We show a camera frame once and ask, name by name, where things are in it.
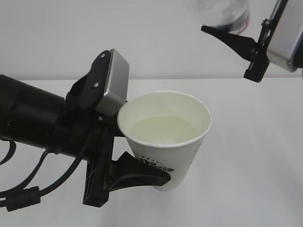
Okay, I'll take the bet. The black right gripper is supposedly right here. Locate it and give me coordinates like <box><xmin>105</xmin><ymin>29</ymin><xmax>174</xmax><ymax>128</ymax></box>
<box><xmin>201</xmin><ymin>0</ymin><xmax>288</xmax><ymax>82</ymax></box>

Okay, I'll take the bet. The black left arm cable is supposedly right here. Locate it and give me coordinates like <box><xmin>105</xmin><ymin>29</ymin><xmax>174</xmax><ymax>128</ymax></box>
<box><xmin>0</xmin><ymin>132</ymin><xmax>93</xmax><ymax>212</ymax></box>

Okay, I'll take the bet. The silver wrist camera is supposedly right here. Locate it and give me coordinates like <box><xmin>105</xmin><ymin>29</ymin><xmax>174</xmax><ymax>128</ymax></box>
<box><xmin>267</xmin><ymin>0</ymin><xmax>303</xmax><ymax>72</ymax></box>
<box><xmin>89</xmin><ymin>49</ymin><xmax>130</xmax><ymax>117</ymax></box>

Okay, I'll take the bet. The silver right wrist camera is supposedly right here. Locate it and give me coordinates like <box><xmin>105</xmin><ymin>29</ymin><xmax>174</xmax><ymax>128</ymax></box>
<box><xmin>267</xmin><ymin>0</ymin><xmax>303</xmax><ymax>72</ymax></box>

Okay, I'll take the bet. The clear plastic water bottle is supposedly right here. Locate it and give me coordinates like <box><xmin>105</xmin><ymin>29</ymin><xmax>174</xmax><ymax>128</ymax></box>
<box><xmin>189</xmin><ymin>0</ymin><xmax>250</xmax><ymax>35</ymax></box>

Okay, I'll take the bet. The white paper cup green logo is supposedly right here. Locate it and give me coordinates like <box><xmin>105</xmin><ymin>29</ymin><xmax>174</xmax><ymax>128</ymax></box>
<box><xmin>117</xmin><ymin>91</ymin><xmax>212</xmax><ymax>192</ymax></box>

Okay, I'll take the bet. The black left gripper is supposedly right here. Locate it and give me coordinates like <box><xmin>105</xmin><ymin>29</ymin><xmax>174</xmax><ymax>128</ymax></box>
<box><xmin>45</xmin><ymin>94</ymin><xmax>171</xmax><ymax>208</ymax></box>

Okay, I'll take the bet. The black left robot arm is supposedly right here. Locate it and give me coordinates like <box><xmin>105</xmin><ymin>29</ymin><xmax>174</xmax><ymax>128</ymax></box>
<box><xmin>0</xmin><ymin>75</ymin><xmax>170</xmax><ymax>211</ymax></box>

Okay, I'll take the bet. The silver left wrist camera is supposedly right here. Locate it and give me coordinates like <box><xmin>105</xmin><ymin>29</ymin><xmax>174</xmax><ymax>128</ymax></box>
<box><xmin>89</xmin><ymin>49</ymin><xmax>130</xmax><ymax>117</ymax></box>

